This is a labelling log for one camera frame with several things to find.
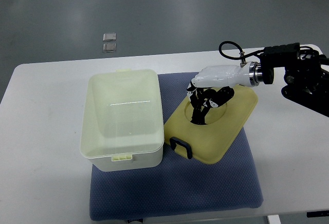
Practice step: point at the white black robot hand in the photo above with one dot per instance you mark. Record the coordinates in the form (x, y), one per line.
(213, 87)

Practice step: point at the yellow storage box lid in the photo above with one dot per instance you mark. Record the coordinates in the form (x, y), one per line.
(208, 143)

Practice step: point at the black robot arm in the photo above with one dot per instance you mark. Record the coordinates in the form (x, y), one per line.
(306, 81)

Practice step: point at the white storage box base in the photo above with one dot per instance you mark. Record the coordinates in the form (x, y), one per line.
(123, 121)

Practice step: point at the blue padded mat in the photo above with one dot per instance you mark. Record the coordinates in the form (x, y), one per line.
(178, 185)

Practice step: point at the lower metal floor plate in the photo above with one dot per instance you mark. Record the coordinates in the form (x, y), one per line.
(109, 47)

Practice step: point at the metal floor plate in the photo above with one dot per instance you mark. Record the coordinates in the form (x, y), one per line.
(109, 47)
(110, 36)

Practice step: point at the upper metal floor plate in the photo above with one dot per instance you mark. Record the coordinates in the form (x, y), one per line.
(110, 36)

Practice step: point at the white table leg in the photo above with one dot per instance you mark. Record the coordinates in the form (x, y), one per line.
(273, 219)

